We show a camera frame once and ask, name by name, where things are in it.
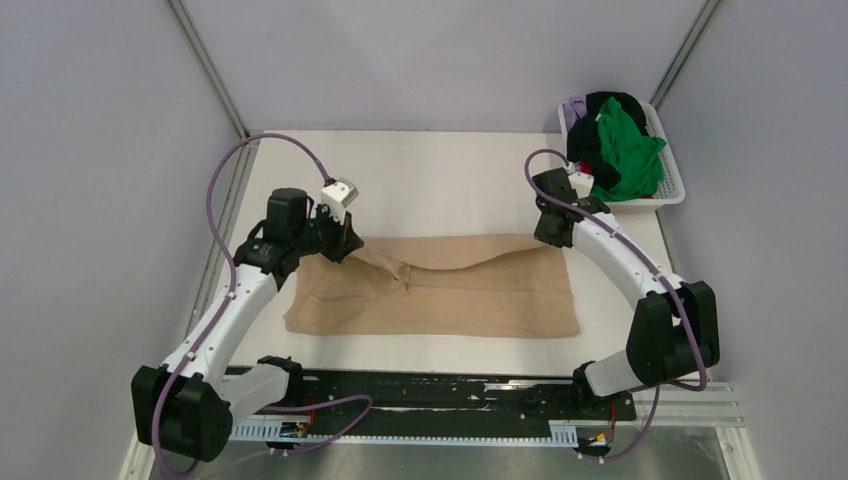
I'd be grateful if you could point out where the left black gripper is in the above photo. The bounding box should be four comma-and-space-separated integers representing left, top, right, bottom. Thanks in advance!
293, 203, 364, 264

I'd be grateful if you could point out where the beige t shirt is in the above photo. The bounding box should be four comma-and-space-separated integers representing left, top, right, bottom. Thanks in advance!
284, 233, 580, 339

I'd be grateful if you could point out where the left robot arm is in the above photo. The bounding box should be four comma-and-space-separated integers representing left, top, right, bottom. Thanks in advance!
131, 179, 364, 462

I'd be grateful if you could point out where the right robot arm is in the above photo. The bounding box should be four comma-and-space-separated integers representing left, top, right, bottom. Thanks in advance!
529, 168, 720, 418

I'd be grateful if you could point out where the black t shirt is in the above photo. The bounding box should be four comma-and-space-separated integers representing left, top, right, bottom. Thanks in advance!
566, 91, 648, 190

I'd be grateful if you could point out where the green t shirt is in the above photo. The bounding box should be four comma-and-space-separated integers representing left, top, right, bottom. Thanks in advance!
593, 98, 667, 202

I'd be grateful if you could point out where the lavender t shirt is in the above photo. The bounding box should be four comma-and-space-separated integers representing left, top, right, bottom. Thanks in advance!
563, 95, 588, 129

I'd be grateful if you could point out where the white plastic basket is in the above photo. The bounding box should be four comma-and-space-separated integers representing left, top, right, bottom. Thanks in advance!
558, 92, 685, 213

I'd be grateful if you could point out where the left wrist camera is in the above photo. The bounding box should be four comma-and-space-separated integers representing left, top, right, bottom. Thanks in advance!
320, 178, 359, 224

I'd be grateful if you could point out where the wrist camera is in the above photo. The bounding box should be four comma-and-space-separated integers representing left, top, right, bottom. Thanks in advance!
566, 165, 594, 198
320, 178, 359, 224

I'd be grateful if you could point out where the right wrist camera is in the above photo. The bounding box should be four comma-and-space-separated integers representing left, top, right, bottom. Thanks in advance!
566, 165, 594, 198

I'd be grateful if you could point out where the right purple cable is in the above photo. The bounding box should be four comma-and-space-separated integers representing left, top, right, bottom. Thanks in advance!
524, 148, 709, 392

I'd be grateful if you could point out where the purple cable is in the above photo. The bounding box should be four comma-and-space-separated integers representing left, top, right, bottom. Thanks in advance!
524, 148, 709, 392
150, 132, 334, 478

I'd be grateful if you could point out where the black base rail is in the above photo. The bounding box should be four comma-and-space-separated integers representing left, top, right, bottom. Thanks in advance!
261, 369, 637, 432

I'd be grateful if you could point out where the aluminium frame post left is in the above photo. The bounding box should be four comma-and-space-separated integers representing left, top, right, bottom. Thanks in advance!
164, 0, 250, 138

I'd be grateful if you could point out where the aluminium frame post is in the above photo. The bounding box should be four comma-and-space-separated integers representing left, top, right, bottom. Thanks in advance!
649, 0, 724, 110
164, 0, 250, 138

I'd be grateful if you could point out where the white slotted cable duct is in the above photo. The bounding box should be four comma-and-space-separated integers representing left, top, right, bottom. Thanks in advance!
229, 412, 579, 448

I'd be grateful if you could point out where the aluminium frame post right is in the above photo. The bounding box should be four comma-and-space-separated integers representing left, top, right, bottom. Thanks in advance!
649, 0, 724, 110

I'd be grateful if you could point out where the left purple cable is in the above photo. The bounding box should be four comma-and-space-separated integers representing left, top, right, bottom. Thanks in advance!
150, 132, 334, 478

